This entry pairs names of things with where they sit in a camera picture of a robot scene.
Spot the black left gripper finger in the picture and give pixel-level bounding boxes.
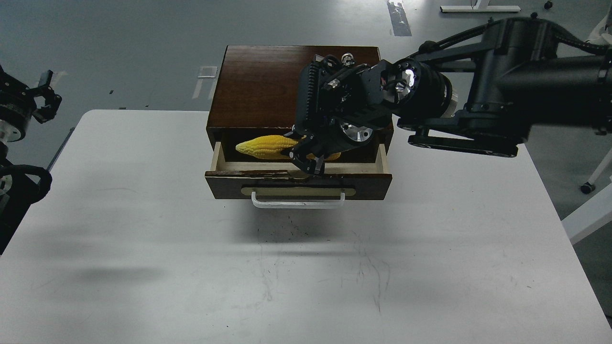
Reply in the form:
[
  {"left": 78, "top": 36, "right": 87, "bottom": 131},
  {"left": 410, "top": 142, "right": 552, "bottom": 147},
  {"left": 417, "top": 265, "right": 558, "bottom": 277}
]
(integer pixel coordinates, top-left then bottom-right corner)
[{"left": 26, "top": 70, "right": 63, "bottom": 124}]

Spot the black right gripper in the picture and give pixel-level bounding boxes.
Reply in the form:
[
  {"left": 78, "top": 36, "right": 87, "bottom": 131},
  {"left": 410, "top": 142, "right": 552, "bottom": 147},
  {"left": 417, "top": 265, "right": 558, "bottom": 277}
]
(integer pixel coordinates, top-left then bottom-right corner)
[{"left": 289, "top": 55, "right": 394, "bottom": 175}]

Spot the yellow corn cob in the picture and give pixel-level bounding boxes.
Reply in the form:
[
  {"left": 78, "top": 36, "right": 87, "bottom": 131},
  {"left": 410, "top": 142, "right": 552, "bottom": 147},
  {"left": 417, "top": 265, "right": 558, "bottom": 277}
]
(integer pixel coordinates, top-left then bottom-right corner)
[{"left": 235, "top": 135, "right": 342, "bottom": 161}]

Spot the wooden drawer with white handle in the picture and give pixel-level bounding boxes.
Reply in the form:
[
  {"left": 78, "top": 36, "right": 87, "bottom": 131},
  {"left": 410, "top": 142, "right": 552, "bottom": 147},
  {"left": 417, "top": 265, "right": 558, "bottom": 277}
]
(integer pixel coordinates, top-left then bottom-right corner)
[{"left": 205, "top": 143, "right": 392, "bottom": 201}]

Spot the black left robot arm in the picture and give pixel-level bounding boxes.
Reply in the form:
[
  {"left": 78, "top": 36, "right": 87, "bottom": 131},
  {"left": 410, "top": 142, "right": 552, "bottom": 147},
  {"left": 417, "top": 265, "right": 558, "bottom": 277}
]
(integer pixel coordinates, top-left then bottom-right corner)
[{"left": 0, "top": 68, "right": 63, "bottom": 253}]

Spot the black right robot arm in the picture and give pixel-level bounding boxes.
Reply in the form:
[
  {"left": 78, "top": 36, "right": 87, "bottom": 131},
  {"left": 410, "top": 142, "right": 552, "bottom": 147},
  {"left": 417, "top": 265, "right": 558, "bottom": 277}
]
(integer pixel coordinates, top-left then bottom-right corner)
[{"left": 282, "top": 17, "right": 611, "bottom": 175}]

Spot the dark wooden drawer cabinet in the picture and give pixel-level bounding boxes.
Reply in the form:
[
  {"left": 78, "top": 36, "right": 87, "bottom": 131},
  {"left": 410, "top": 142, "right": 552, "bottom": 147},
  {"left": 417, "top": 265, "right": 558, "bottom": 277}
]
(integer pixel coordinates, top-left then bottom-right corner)
[{"left": 206, "top": 45, "right": 380, "bottom": 162}]

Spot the grey floor tape strip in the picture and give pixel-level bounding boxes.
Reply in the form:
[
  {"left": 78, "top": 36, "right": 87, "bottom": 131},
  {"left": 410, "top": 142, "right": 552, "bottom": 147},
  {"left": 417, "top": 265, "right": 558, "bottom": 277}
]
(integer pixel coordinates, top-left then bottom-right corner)
[{"left": 386, "top": 0, "right": 412, "bottom": 37}]

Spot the white desk foot bar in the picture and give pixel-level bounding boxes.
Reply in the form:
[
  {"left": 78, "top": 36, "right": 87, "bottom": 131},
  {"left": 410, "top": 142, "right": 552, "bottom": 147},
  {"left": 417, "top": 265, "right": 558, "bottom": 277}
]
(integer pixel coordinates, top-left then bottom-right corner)
[{"left": 439, "top": 0, "right": 522, "bottom": 13}]

